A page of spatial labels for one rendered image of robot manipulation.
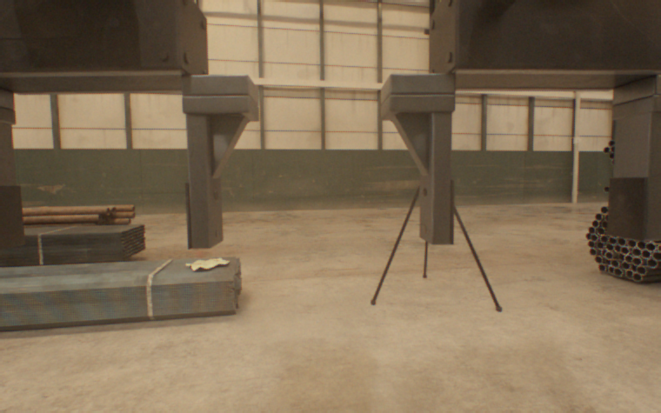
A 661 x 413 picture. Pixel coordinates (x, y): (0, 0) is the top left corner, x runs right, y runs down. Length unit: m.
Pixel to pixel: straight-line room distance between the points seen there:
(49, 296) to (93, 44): 1.90
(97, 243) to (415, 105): 3.16
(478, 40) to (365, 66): 9.01
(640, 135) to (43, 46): 0.36
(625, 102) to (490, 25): 0.12
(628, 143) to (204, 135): 0.27
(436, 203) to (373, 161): 8.45
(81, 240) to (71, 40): 3.11
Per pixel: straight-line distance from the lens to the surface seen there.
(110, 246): 3.24
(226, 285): 1.82
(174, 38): 0.22
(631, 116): 0.29
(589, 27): 0.26
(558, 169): 11.65
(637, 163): 0.29
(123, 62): 0.23
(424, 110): 0.21
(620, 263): 3.02
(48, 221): 4.34
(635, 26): 0.27
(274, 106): 8.59
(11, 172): 0.30
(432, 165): 0.21
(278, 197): 8.24
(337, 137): 8.63
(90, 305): 2.02
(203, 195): 0.21
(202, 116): 0.21
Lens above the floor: 0.69
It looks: 4 degrees down
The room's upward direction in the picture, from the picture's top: 1 degrees counter-clockwise
